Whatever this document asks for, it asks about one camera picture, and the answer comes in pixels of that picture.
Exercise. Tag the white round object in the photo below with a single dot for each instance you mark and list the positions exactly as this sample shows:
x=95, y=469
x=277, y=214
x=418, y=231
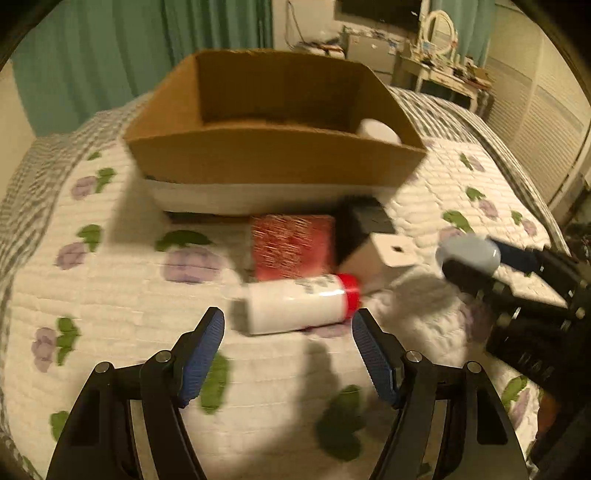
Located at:
x=376, y=131

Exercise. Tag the floral quilted blanket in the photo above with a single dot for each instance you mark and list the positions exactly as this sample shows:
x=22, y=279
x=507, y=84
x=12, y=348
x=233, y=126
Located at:
x=115, y=286

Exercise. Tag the green curtain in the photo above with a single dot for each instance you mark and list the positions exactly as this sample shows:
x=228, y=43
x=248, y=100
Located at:
x=115, y=50

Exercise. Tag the white storage cabinet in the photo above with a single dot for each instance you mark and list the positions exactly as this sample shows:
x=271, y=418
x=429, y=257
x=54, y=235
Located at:
x=371, y=53

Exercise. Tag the black wall television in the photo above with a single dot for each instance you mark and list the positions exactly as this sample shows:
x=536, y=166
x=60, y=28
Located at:
x=378, y=9

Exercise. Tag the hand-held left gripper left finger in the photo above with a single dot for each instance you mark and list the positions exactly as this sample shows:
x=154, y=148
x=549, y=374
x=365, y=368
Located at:
x=203, y=355

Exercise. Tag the grey-blue round case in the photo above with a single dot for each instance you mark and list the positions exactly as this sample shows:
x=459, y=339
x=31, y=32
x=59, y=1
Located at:
x=468, y=251

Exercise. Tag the white bottle with red cap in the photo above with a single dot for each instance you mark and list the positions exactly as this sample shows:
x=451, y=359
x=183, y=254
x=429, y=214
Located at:
x=295, y=302

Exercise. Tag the red patterned box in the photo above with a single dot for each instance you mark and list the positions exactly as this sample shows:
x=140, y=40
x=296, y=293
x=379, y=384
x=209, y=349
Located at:
x=293, y=247

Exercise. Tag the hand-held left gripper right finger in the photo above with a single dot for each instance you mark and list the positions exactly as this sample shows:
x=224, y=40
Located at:
x=373, y=355

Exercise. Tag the white louvred wardrobe doors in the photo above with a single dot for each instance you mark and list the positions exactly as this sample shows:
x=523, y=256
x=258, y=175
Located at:
x=535, y=92

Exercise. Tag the white flat box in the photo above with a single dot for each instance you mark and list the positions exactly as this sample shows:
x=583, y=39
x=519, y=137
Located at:
x=258, y=198

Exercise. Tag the black and white box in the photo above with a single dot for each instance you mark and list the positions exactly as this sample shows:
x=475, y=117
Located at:
x=369, y=240

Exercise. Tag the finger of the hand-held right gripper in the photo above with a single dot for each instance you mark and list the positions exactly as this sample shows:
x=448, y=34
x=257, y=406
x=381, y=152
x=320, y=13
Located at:
x=471, y=277
x=517, y=257

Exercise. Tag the white vanity table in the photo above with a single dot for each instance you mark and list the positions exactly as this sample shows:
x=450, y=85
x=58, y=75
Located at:
x=443, y=78

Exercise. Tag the brown cardboard box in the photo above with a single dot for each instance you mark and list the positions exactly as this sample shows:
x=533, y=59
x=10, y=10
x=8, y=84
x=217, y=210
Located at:
x=277, y=143

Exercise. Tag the round white-framed mirror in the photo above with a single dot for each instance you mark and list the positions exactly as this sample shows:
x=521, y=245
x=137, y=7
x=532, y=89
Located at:
x=438, y=27

